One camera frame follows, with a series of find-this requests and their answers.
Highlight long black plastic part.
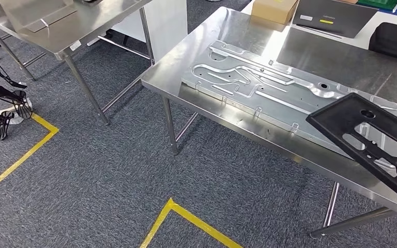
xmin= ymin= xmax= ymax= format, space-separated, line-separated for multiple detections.
xmin=306 ymin=92 xmax=397 ymax=209

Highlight stainless steel workbench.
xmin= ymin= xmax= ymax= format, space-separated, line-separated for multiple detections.
xmin=141 ymin=6 xmax=397 ymax=240

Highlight embossed aluminium plate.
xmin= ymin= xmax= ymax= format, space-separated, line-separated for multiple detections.
xmin=181 ymin=40 xmax=397 ymax=162

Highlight yellow floor tape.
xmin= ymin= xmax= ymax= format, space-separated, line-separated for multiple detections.
xmin=0 ymin=106 xmax=60 ymax=199
xmin=139 ymin=197 xmax=243 ymax=248

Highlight white desk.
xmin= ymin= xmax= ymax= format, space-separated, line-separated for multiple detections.
xmin=111 ymin=0 xmax=188 ymax=64

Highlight closed cardboard box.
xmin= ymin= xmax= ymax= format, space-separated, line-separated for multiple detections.
xmin=251 ymin=0 xmax=299 ymax=25

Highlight small stainless steel table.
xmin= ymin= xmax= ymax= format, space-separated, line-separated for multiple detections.
xmin=0 ymin=0 xmax=155 ymax=126

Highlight flat black box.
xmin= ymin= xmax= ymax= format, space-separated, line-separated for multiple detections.
xmin=293 ymin=0 xmax=379 ymax=39

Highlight white table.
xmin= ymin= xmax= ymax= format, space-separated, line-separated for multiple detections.
xmin=241 ymin=0 xmax=397 ymax=52

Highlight black zip case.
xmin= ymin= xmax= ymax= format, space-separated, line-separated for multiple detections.
xmin=369 ymin=22 xmax=397 ymax=64

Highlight green plastic crate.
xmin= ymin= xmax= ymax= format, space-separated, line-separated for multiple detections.
xmin=357 ymin=0 xmax=397 ymax=10

